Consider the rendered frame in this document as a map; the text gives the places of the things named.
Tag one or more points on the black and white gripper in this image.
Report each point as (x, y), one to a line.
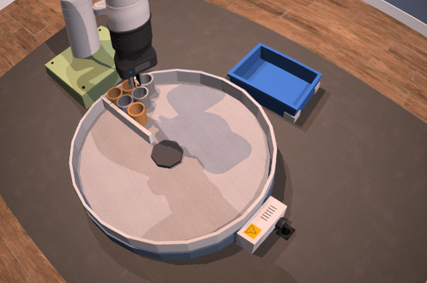
(131, 36)

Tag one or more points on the blue crate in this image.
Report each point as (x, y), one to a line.
(276, 81)

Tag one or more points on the grey metal bushing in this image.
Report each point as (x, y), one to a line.
(141, 94)
(124, 101)
(148, 83)

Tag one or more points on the bronze bushing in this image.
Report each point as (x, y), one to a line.
(126, 88)
(113, 94)
(135, 109)

